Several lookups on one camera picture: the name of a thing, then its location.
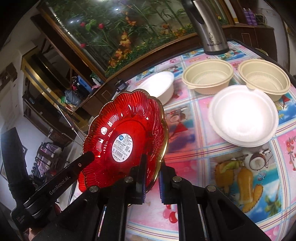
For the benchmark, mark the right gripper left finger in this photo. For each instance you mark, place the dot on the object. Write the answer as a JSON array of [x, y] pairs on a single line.
[[113, 202]]

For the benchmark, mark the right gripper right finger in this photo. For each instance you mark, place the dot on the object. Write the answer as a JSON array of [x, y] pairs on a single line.
[[177, 190]]

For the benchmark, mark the red plate with sticker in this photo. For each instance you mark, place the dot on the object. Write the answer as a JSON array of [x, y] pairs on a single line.
[[131, 125]]

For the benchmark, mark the white bowl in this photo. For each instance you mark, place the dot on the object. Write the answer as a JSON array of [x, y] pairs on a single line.
[[242, 116], [159, 85]]

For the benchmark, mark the beige bowl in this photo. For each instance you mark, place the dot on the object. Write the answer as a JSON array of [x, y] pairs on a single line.
[[208, 77], [265, 76]]

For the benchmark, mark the colourful fruit tablecloth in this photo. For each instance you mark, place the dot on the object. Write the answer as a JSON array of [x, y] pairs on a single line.
[[198, 154]]

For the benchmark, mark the small black jar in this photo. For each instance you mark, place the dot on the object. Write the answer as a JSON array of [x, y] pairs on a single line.
[[120, 85]]

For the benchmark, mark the blue container on counter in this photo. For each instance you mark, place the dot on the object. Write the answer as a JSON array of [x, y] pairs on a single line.
[[84, 84]]

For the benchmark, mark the flower display cabinet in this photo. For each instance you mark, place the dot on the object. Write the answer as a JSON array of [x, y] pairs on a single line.
[[109, 35]]

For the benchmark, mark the green stool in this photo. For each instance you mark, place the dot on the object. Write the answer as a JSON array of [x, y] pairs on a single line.
[[262, 51]]

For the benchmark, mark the wooden side counter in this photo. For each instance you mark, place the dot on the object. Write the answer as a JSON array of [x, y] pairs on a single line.
[[260, 37]]

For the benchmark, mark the steel thermos jug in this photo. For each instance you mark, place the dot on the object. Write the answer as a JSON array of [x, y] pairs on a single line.
[[207, 26]]

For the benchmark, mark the purple bottles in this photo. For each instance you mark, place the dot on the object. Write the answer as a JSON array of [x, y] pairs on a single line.
[[250, 17]]

